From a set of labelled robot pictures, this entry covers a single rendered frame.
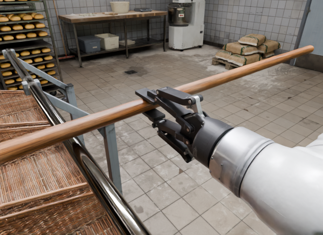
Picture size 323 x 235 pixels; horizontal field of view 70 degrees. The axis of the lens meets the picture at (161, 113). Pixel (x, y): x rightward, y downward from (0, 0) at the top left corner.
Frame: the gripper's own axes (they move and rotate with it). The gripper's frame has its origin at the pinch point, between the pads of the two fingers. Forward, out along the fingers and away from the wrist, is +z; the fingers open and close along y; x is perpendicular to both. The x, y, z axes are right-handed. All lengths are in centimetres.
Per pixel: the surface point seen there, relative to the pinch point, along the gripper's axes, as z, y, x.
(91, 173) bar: -9.8, 2.4, -17.4
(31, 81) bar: 36.2, 2.2, -16.5
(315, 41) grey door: 138, 67, 466
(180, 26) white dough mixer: 392, 60, 358
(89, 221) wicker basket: 28, 59, -12
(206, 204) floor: 36, 120, 73
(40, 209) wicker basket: 28, 42, -25
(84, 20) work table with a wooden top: 412, 33, 140
